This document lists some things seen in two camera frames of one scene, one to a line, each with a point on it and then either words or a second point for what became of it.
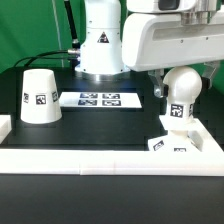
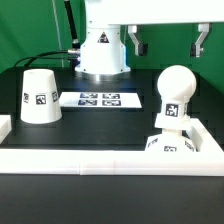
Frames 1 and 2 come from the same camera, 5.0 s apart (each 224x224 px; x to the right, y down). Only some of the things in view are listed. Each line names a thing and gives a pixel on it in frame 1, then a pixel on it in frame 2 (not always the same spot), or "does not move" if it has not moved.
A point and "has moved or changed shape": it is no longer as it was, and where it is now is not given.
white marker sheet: x=96 y=100 does not move
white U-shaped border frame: x=92 y=162 does not move
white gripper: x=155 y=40 -> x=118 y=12
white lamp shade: x=40 y=99 does not move
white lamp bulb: x=183 y=85 has moved or changed shape
